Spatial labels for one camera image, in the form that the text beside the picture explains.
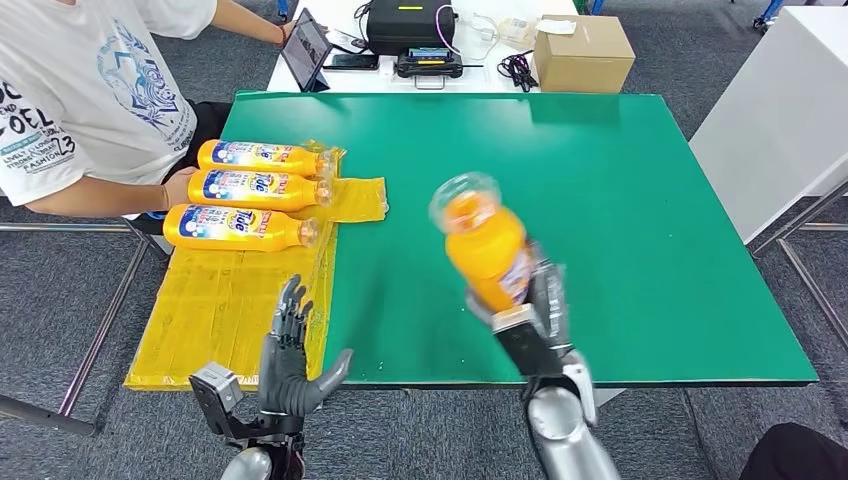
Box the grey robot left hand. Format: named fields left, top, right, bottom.
left=257, top=274, right=355, bottom=419

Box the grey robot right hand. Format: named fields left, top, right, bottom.
left=463, top=241, right=573, bottom=354

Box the person's right hand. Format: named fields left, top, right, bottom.
left=162, top=165, right=200, bottom=212

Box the orange detergent bottle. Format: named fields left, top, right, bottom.
left=428, top=172, right=535, bottom=314
left=197, top=139, right=337, bottom=180
left=187, top=168, right=333, bottom=213
left=162, top=203, right=322, bottom=254

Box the black tablet on stand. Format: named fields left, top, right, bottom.
left=280, top=7, right=333, bottom=94

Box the black smartphone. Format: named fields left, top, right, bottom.
left=324, top=51, right=381, bottom=72

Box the black carrying case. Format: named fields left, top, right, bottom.
left=365, top=0, right=458, bottom=57

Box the yellow taped cardboard sheet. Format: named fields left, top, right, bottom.
left=123, top=139, right=390, bottom=392

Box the black handheld controller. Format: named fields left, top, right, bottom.
left=394, top=47, right=465, bottom=91

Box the person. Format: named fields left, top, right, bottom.
left=0, top=0, right=330, bottom=236

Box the clear plastic bag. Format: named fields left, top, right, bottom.
left=496, top=17, right=541, bottom=50

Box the white paper slip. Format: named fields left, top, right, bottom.
left=535, top=17, right=578, bottom=36

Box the brown cardboard box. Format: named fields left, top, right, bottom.
left=532, top=15, right=637, bottom=95

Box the black rounded object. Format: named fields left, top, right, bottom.
left=738, top=422, right=848, bottom=480

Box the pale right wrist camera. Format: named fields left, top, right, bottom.
left=491, top=305, right=566, bottom=380

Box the pink cable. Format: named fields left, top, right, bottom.
left=433, top=3, right=461, bottom=59

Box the white charger cable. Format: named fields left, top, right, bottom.
left=457, top=13, right=501, bottom=62

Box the black cable bundle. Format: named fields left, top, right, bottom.
left=496, top=50, right=541, bottom=93

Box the blue wheeled frame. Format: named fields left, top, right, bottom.
left=751, top=0, right=785, bottom=33

